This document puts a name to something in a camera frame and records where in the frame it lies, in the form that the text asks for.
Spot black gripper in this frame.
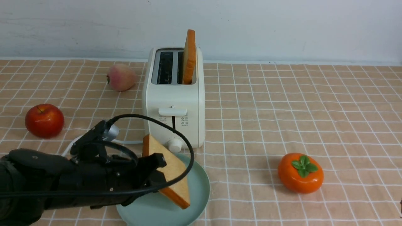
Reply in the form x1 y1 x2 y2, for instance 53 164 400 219
47 153 167 209

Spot toast slice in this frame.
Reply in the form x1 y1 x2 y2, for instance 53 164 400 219
142 134 191 209
182 30 197 84

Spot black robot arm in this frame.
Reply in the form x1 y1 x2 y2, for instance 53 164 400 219
1 148 167 226

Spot white toaster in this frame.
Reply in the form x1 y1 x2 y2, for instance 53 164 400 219
142 47 206 148

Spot pale green plate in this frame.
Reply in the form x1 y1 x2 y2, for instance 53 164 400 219
116 153 210 226

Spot pink peach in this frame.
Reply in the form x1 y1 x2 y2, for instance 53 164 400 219
106 63 138 92

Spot red apple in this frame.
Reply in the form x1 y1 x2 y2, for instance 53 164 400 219
25 104 65 139

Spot beige checkered tablecloth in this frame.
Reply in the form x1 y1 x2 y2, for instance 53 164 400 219
0 60 402 226

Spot orange persimmon with green leaves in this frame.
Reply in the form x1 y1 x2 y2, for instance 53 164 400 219
278 153 324 194

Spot white toaster power cord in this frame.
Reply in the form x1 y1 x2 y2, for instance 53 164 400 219
62 135 145 157

